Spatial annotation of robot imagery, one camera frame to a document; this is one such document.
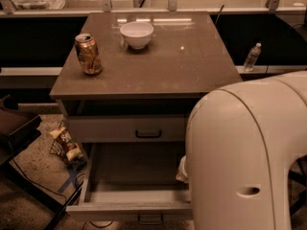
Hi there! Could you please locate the gold soda can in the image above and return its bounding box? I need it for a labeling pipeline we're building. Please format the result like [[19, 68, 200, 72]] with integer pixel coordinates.
[[75, 33, 103, 76]]

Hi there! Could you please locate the white ceramic bowl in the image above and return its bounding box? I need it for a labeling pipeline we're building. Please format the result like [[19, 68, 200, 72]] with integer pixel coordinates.
[[120, 21, 154, 49]]

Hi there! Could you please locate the chip snack bag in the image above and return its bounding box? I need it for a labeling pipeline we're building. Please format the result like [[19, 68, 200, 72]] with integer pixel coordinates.
[[50, 126, 83, 162]]

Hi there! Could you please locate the black floor cable left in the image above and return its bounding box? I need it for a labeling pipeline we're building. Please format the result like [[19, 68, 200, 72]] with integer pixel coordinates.
[[6, 137, 114, 230]]

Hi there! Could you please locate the grey drawer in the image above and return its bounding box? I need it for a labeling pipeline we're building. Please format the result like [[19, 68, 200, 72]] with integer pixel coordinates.
[[67, 142, 192, 224], [64, 115, 186, 143]]

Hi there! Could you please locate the grey drawer cabinet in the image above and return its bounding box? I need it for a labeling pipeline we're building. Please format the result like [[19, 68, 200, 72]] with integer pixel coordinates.
[[49, 11, 244, 146]]

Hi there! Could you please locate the dark stand left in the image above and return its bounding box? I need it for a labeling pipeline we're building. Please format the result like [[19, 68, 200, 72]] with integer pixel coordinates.
[[0, 95, 81, 230]]

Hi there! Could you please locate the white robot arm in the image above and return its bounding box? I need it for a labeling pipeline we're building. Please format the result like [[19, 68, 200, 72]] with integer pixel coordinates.
[[185, 71, 307, 230]]

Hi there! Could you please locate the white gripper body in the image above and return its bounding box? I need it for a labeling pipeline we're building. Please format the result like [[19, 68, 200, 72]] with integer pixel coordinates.
[[176, 156, 189, 184]]

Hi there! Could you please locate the small wire basket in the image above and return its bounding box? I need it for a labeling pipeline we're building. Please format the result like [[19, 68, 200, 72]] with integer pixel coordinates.
[[49, 123, 70, 164]]

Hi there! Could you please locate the clear plastic water bottle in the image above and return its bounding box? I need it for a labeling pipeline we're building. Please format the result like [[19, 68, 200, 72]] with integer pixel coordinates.
[[244, 42, 262, 72]]

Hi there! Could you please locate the black office chair base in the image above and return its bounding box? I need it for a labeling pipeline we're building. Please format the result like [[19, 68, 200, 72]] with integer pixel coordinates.
[[288, 157, 307, 216]]

